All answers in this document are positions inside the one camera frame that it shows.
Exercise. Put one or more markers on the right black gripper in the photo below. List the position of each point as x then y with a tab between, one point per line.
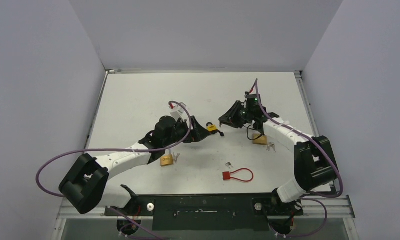
238	113

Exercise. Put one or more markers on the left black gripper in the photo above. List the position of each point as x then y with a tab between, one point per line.
197	134

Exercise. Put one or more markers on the yellow black padlock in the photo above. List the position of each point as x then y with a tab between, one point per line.
213	129

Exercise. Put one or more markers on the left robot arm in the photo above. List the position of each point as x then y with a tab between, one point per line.
85	184

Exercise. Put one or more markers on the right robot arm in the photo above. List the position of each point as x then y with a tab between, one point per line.
313	159

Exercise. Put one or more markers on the keys beside long-shackle padlock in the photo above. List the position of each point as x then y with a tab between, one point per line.
175	157

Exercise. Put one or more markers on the brass padlock short shackle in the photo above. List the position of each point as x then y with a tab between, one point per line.
259	139

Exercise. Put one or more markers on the keys near red lock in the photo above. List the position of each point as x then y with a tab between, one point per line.
229	165

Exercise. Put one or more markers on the brass padlock long shackle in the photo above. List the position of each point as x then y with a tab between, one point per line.
167	158

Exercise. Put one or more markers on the keys beside short-shackle padlock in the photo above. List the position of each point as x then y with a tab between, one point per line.
271	147

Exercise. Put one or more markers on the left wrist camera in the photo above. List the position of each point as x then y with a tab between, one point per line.
177	112

